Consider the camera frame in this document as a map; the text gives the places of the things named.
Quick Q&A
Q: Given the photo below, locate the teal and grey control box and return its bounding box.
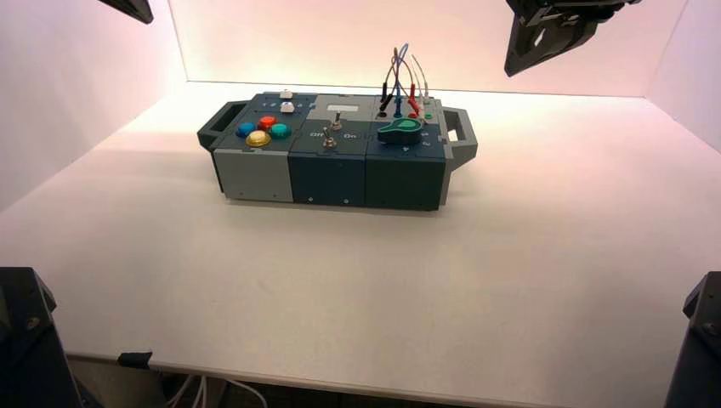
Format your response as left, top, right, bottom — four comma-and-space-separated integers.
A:
196, 89, 480, 213

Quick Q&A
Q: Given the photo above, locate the green black rotary knob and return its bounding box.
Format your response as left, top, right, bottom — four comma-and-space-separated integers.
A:
377, 117, 424, 146

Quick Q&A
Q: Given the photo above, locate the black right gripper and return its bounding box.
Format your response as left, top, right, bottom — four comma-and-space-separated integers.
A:
503, 0, 644, 77

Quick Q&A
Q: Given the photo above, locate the black table edge clamp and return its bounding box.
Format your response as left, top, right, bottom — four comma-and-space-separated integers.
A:
116, 351, 154, 371

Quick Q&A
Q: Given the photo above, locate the black banana plug wire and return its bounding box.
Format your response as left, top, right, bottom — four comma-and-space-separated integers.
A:
378, 48, 408, 114

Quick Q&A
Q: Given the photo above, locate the red banana plug wire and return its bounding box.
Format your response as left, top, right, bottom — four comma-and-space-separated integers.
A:
402, 56, 423, 118

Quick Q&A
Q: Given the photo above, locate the white banana plug wire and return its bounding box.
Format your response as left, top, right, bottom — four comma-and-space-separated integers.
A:
411, 54, 433, 106

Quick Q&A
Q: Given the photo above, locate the blue banana plug wire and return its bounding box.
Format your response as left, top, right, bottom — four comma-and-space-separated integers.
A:
392, 42, 411, 117

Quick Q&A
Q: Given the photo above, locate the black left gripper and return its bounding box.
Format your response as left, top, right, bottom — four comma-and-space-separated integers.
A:
98, 0, 154, 25

